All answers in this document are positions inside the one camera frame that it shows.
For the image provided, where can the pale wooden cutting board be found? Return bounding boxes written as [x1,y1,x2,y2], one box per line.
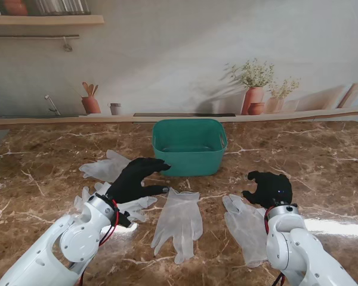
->
[337,77,358,108]

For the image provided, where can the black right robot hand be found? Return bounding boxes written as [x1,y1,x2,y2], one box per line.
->
[242,170,293,209]

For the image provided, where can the chrome faucet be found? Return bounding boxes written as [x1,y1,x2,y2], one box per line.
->
[44,95,61,116]

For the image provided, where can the small dried flower bouquet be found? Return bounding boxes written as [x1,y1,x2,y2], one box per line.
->
[268,77,301,100]

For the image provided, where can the metal wall rail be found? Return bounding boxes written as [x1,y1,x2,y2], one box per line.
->
[0,34,80,39]

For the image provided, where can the row of glass jars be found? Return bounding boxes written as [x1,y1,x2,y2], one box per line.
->
[35,0,92,15]

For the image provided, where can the red black left arm cables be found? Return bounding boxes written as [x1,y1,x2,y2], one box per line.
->
[77,199,120,286]

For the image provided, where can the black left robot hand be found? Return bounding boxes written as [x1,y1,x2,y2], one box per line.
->
[109,157,172,204]

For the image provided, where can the terracotta jar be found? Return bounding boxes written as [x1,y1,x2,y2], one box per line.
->
[2,0,29,16]

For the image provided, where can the red black right arm cables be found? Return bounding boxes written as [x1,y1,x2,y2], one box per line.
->
[264,207,286,286]

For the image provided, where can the terracotta utensil pot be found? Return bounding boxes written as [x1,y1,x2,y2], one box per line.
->
[81,95,101,114]

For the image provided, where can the teal plastic basket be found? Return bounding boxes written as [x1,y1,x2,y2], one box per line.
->
[152,118,229,177]

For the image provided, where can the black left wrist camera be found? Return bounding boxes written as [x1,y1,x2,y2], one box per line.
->
[119,210,132,229]

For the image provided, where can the red black arm cables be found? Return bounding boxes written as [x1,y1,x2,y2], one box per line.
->
[77,199,120,286]
[264,207,286,286]

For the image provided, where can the wooden wall shelf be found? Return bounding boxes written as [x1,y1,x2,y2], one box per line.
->
[0,14,104,26]

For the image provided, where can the grey mug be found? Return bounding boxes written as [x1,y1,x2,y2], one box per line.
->
[107,102,122,116]

